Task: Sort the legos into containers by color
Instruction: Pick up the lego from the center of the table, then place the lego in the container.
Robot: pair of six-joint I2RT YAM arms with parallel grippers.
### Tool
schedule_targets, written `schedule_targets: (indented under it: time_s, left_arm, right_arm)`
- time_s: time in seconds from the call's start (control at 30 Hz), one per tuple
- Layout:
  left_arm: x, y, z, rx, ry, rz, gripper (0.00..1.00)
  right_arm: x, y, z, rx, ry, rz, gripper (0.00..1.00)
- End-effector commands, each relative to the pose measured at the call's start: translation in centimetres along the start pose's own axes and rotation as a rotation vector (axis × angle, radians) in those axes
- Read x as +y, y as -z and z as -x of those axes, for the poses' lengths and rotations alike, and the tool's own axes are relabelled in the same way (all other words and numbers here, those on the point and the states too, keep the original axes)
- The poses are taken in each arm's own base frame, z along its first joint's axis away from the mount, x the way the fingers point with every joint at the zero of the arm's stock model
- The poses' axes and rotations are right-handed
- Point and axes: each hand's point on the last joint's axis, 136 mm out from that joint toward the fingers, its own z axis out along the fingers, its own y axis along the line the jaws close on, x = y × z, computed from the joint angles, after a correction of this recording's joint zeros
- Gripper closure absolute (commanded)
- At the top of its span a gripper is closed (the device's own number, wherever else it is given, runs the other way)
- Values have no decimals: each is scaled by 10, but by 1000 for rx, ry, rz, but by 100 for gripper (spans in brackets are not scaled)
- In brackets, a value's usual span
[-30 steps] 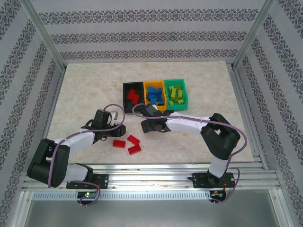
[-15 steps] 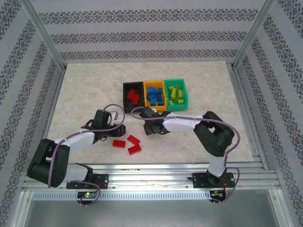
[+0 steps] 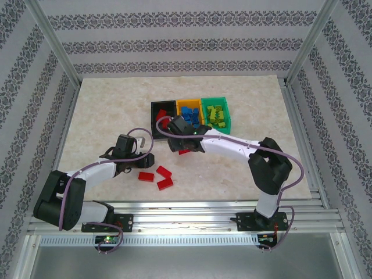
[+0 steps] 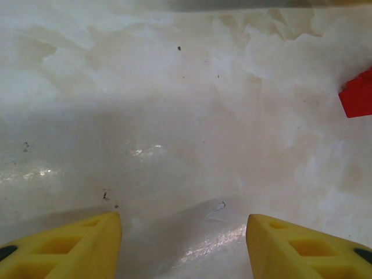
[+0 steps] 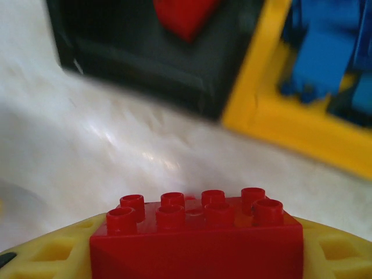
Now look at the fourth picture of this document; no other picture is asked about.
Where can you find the red lego brick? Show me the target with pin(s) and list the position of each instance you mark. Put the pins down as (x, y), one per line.
(359, 98)

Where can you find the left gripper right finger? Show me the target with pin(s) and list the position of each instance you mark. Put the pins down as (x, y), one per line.
(296, 255)

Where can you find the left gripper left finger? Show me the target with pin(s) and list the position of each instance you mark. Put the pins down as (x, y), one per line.
(72, 253)

